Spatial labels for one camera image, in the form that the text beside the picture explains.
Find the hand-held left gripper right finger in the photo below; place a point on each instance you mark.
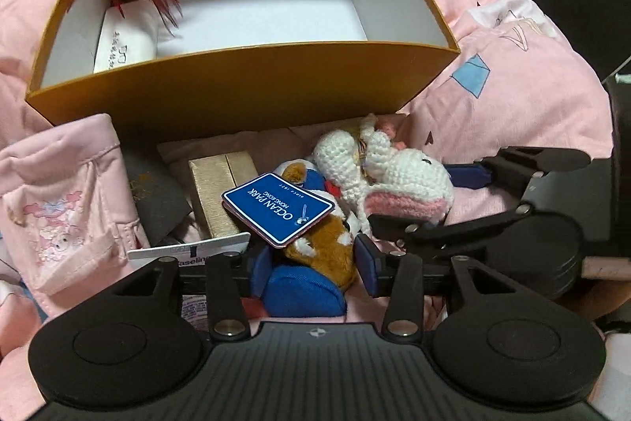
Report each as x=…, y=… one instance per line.
x=367, y=263

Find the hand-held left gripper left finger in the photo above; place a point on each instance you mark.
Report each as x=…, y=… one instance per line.
x=260, y=270

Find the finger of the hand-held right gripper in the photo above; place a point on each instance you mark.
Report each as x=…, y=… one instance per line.
x=468, y=176
x=424, y=236

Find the blue white plush toy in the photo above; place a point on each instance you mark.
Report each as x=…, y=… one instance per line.
x=315, y=256

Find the white crochet bunny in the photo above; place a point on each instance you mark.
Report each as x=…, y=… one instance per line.
x=409, y=174

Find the yellow cardboard box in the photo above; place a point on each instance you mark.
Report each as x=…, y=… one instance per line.
x=222, y=96

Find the white lotion tube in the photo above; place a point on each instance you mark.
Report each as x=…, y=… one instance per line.
x=217, y=246

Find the blue hang tag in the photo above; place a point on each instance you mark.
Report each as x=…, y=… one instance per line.
x=276, y=209

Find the gold gift box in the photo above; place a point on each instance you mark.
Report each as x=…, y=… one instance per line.
x=212, y=189

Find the pink printed blanket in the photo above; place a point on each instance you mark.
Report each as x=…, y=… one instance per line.
x=517, y=71

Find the dark grey box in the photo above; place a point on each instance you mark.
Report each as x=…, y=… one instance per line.
x=153, y=204

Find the dark cabinet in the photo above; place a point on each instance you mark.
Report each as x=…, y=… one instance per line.
x=581, y=7

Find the pink cloth pouch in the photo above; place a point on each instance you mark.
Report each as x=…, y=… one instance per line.
x=74, y=184

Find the white box with writing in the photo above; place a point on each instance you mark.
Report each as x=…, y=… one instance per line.
x=123, y=41

